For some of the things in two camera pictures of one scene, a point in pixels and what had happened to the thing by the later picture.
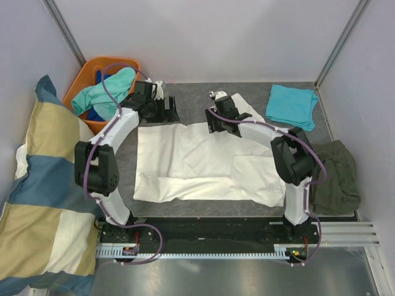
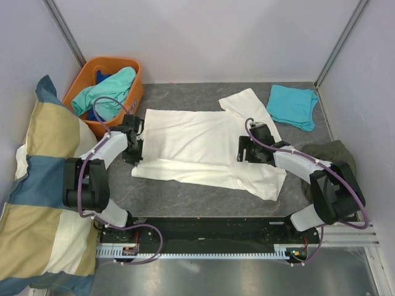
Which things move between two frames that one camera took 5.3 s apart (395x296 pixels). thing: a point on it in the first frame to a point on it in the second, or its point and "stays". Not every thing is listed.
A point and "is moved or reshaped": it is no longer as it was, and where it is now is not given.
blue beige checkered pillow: x=49 y=227 stays
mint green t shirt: x=94 y=98 stays
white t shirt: x=180 y=161 is moved or reshaped
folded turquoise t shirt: x=293 y=105 stays
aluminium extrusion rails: x=348 y=234 stays
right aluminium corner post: x=354 y=16 stays
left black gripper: x=165 y=116 to x=134 y=160
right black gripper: x=211 y=119 to x=245 y=142
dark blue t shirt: x=99 y=76 stays
